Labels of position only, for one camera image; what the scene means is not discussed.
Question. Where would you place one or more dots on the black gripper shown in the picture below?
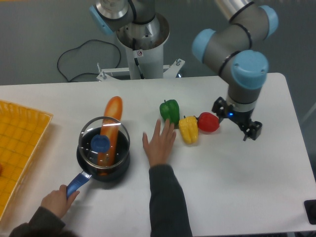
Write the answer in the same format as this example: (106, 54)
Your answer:
(238, 114)

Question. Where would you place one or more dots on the glass pot lid blue knob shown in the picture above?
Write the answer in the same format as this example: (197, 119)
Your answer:
(97, 122)

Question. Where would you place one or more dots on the dark saucepan blue handle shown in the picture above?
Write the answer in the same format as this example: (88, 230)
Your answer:
(91, 143)

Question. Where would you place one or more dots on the dark grey left sleeve forearm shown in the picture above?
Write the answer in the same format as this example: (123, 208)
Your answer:
(42, 224)

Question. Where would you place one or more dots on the dark grey right sleeve forearm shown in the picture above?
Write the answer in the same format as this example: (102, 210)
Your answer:
(168, 209)

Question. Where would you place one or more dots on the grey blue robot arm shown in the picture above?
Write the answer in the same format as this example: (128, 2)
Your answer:
(227, 53)

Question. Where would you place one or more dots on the person right hand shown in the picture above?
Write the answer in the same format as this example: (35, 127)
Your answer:
(159, 148)

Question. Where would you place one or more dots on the person left hand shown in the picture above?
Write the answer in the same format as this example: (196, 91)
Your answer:
(57, 201)

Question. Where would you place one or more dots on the red toy bell pepper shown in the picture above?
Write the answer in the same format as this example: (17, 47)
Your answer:
(207, 122)

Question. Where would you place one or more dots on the yellow toy bell pepper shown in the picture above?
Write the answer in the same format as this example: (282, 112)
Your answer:
(188, 127)

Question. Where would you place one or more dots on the green toy bell pepper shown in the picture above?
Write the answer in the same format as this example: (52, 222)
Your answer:
(170, 110)

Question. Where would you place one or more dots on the black device table corner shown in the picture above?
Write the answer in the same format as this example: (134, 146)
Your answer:
(310, 207)

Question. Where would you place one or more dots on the orange toy baguette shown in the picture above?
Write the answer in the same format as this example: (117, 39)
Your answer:
(114, 110)

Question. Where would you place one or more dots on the yellow plastic basket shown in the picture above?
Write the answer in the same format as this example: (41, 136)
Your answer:
(21, 132)

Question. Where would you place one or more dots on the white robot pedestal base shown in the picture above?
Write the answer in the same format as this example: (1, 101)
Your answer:
(143, 44)

